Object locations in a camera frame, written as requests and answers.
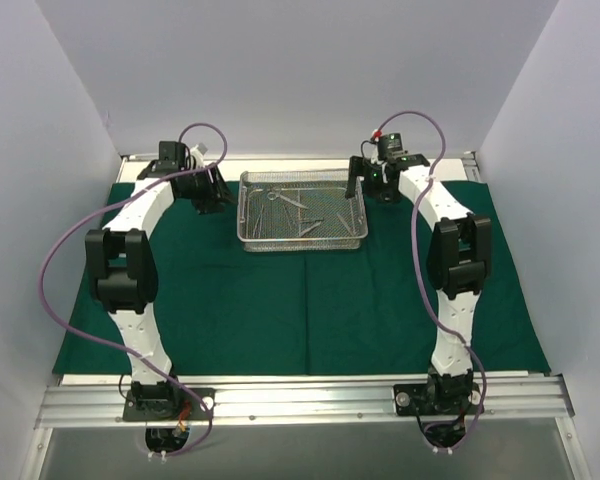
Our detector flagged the silver instrument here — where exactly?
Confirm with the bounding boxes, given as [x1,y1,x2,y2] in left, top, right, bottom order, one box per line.
[336,214,355,237]

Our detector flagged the metal mesh instrument tray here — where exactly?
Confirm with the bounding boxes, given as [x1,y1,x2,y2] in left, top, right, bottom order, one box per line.
[237,169,368,253]

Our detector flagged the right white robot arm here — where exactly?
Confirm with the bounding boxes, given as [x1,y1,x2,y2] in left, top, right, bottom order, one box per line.
[345,155,492,413]

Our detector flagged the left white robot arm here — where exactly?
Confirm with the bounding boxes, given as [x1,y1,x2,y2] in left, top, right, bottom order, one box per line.
[85,161,234,419]

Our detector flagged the silver surgical scissors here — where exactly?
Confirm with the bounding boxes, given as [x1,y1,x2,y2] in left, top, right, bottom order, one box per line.
[266,189,307,209]

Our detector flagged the silver forceps left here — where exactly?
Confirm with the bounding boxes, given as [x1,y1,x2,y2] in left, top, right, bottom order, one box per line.
[252,206,264,239]

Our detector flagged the silver forceps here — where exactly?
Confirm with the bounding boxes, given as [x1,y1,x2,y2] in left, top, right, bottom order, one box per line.
[286,210,324,238]
[252,206,264,239]

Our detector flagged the silver forceps centre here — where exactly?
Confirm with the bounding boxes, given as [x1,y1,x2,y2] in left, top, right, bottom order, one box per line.
[286,210,324,238]

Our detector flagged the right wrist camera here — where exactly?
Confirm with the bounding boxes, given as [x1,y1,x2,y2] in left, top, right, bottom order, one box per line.
[377,133,408,162]

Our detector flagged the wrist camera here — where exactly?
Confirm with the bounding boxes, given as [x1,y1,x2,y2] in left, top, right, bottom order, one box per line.
[377,133,408,162]
[158,141,208,170]

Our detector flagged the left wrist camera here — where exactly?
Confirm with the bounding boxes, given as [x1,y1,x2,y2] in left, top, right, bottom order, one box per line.
[158,141,208,170]

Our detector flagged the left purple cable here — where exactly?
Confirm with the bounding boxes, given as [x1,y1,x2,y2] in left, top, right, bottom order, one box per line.
[39,122,229,459]

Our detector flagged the purple cable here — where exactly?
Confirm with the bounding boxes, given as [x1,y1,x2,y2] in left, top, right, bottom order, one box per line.
[377,110,486,446]
[39,122,229,459]

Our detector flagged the aluminium right side rail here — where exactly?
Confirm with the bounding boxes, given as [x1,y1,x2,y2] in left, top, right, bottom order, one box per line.
[461,151,482,183]

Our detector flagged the aluminium rail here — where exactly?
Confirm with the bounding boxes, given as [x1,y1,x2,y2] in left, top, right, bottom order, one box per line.
[461,151,482,183]
[36,371,574,428]

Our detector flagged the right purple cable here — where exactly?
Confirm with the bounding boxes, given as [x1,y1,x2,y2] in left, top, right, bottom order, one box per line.
[377,110,486,446]

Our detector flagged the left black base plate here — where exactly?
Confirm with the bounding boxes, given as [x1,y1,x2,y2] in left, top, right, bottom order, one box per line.
[122,382,208,422]

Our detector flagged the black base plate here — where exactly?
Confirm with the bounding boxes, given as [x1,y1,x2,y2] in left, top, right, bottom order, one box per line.
[393,380,484,416]
[122,382,208,422]

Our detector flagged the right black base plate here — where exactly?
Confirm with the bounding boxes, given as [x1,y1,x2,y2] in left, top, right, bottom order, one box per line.
[393,380,484,416]

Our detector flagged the aluminium front rail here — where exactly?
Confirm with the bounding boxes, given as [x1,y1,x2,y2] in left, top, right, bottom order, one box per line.
[36,371,574,428]

